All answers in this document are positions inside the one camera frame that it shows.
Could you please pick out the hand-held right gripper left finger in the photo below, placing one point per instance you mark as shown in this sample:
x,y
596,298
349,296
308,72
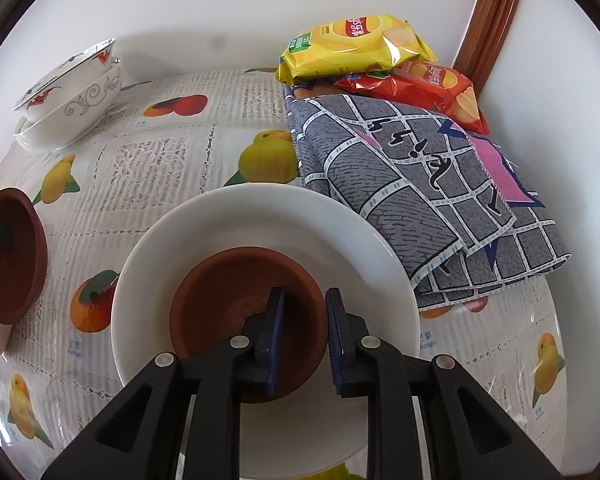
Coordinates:
x,y
278,340

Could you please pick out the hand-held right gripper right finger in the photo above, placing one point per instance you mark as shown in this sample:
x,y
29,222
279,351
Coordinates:
x,y
332,340

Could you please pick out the brown clay saucer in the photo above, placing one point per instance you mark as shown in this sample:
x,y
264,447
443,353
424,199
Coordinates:
x,y
220,305
15,280

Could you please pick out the white bowl with dotted print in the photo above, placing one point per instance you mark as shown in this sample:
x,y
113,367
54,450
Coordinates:
x,y
205,240

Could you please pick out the white bowl with grey scrolls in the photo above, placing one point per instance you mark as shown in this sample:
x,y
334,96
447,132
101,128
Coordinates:
x,y
80,115

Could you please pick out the white bowl with painted birds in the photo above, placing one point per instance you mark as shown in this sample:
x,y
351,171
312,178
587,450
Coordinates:
x,y
55,87

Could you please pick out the grey checked cloth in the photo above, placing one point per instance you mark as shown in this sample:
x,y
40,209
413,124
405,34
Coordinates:
x,y
380,180

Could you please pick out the red chip bag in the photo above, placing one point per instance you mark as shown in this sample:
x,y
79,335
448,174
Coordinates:
x,y
430,85

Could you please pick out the yellow chip bag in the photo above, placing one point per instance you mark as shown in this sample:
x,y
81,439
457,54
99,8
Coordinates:
x,y
350,50

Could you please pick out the brown wooden door frame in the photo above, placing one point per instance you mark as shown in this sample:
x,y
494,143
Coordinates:
x,y
495,20

